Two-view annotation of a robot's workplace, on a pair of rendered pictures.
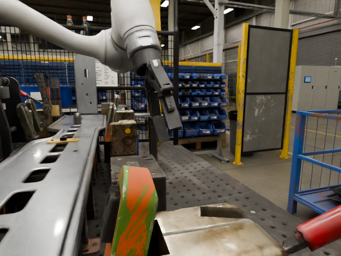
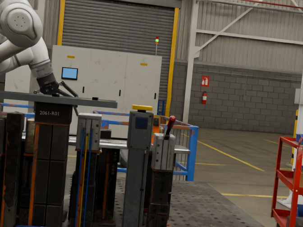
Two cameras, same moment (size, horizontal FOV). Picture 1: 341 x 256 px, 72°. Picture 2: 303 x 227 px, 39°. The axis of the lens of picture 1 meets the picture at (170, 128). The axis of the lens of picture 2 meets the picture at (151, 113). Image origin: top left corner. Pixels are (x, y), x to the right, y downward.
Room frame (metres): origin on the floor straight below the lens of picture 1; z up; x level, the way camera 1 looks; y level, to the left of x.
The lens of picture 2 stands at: (-0.12, 1.79, 1.21)
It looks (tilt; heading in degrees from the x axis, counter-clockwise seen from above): 3 degrees down; 279
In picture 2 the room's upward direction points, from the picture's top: 5 degrees clockwise
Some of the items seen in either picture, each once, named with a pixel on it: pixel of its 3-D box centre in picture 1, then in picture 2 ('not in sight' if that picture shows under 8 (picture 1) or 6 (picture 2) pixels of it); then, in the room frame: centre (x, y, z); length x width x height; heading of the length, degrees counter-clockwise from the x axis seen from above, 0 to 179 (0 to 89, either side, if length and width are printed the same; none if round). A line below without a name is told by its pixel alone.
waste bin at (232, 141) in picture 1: (242, 132); not in sight; (4.00, -1.25, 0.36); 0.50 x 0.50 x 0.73
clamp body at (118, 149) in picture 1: (124, 170); not in sight; (0.78, 0.16, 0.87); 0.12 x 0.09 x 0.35; 105
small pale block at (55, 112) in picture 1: (58, 141); not in sight; (1.17, 0.57, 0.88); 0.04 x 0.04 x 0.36; 15
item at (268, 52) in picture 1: (266, 96); not in sight; (3.60, -1.44, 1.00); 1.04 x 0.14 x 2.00; 109
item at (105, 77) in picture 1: (101, 65); not in sight; (1.68, 0.47, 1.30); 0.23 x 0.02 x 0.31; 105
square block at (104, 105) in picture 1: (109, 132); not in sight; (1.42, 0.38, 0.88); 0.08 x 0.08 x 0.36; 15
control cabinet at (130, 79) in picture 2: not in sight; (104, 85); (2.47, -7.59, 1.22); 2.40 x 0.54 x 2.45; 20
